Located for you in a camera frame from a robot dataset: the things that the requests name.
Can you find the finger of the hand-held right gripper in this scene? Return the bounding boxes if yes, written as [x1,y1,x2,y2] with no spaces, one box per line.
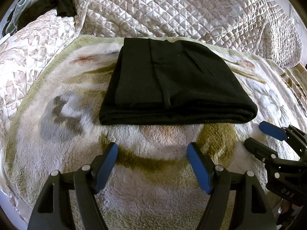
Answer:
[258,121,307,152]
[243,137,284,165]

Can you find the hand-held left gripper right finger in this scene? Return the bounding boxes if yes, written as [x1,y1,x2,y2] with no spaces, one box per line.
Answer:
[186,142,279,230]

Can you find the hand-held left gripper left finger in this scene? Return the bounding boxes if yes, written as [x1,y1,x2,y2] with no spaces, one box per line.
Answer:
[27,142,119,230]

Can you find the black pants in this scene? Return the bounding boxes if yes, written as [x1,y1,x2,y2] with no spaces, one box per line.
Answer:
[99,37,258,126]

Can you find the floral fleece blanket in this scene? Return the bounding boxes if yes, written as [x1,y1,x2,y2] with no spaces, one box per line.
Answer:
[3,34,307,230]

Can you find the quilted patterned bedspread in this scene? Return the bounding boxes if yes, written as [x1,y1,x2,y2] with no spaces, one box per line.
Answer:
[0,0,303,149]

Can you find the dark cloth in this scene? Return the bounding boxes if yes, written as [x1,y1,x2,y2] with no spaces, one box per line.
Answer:
[14,0,76,30]

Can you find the light blue cloth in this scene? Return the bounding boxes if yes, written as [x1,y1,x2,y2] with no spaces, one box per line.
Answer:
[11,0,33,28]

